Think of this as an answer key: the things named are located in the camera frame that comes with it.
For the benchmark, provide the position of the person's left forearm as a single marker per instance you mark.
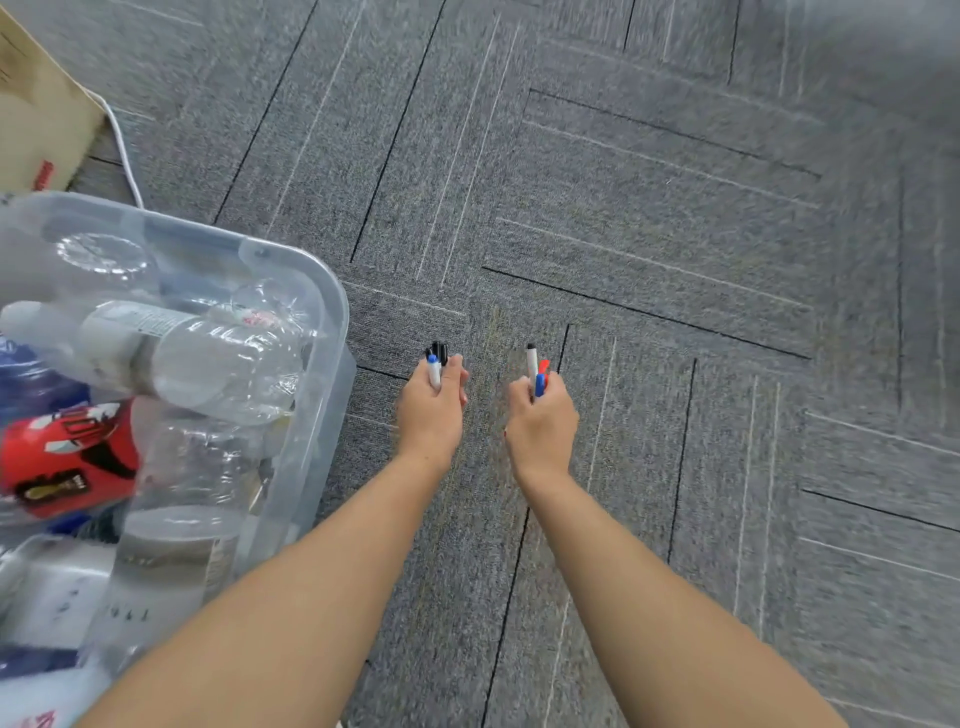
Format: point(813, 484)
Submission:
point(285, 600)

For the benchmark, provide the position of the white carton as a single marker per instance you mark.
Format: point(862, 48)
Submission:
point(52, 592)

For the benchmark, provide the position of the clear bottle with water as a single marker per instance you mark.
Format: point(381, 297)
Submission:
point(176, 540)

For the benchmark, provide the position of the white marker with blue cap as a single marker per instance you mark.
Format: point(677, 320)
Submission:
point(434, 372)

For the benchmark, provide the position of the cardboard box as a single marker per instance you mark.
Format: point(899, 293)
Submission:
point(41, 120)

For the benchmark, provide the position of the person's left fingers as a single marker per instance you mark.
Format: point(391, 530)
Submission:
point(459, 379)

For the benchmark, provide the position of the large clear plastic bottle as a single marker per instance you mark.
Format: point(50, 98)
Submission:
point(195, 360)

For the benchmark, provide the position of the person's right forearm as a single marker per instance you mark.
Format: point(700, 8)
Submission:
point(660, 622)

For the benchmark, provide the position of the person's left hand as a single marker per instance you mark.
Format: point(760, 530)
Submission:
point(429, 420)

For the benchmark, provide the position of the clear plastic storage bin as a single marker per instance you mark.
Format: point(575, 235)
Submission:
point(322, 315)

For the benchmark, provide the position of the person's right hand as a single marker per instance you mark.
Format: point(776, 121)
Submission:
point(541, 439)

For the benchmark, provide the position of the white marker with black cap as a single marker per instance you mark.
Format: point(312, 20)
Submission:
point(532, 361)

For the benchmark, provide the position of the red drink can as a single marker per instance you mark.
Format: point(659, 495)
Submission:
point(71, 461)

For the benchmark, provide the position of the blue plastic packet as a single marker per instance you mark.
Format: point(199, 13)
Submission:
point(30, 382)

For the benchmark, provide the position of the empty clear plastic bottle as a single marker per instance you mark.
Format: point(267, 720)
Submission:
point(105, 255)

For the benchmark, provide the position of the person's right fingers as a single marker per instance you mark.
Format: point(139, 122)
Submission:
point(559, 386)

